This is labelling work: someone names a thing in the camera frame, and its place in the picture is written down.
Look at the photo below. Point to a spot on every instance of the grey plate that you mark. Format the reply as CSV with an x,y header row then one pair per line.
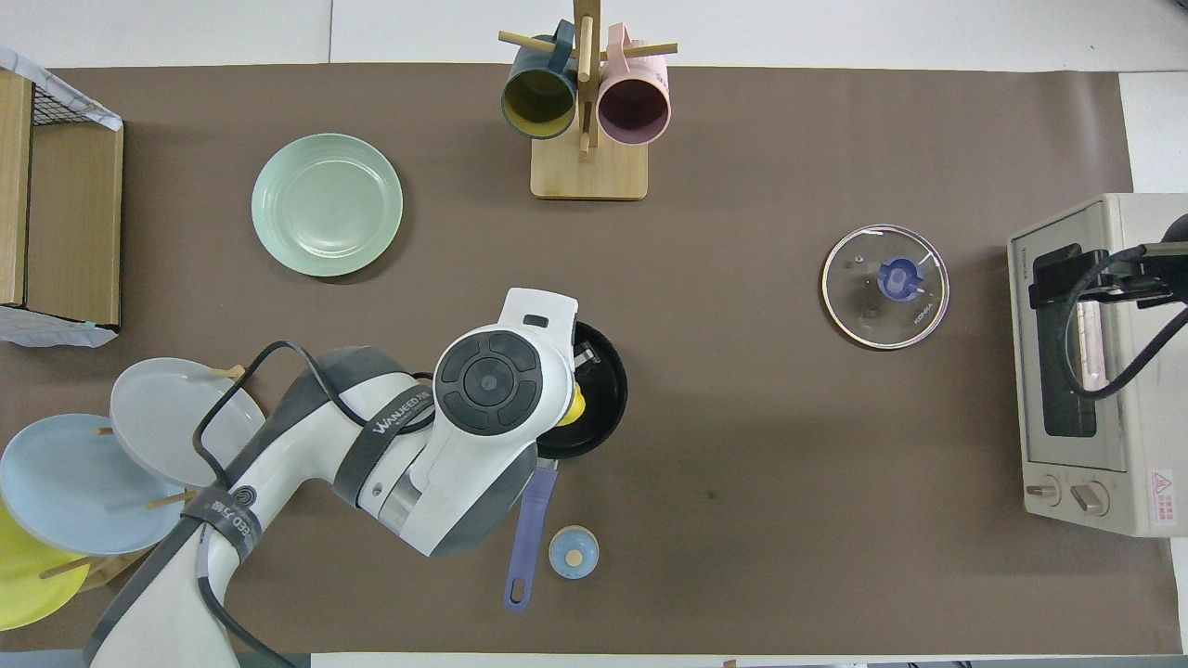
x,y
158,408

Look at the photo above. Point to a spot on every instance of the wooden mug tree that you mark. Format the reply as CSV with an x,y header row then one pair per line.
x,y
589,176

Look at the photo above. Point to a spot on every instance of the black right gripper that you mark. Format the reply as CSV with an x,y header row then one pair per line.
x,y
1179,264

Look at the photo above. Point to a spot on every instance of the dark teal mug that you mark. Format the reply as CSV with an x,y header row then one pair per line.
x,y
538,102

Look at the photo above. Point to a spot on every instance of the wooden plate rack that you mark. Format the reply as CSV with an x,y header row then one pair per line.
x,y
237,375

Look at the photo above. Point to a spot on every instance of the light blue plate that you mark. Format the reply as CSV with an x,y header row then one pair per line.
x,y
74,492

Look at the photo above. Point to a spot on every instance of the yellow plate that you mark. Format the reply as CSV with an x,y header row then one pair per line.
x,y
28,584

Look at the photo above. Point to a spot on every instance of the brown table mat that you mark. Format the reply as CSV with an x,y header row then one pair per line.
x,y
789,464

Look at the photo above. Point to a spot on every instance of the mint green plate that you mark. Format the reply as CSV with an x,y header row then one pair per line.
x,y
325,204

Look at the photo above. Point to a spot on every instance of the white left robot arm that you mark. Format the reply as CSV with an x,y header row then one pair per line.
x,y
487,380

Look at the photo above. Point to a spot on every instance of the pink ribbed mug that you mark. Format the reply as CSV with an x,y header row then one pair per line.
x,y
650,74

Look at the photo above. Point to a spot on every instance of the wooden box with mesh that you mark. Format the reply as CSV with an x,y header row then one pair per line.
x,y
74,204

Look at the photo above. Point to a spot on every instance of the beige toaster oven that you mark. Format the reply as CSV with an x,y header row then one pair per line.
x,y
1142,417

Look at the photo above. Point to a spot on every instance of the glass lid blue knob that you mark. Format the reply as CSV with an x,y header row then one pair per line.
x,y
896,278

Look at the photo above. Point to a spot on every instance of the white patterned cloth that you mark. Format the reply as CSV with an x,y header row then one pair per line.
x,y
97,113
46,327

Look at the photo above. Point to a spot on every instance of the dark blue saucepan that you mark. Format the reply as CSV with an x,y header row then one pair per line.
x,y
608,408

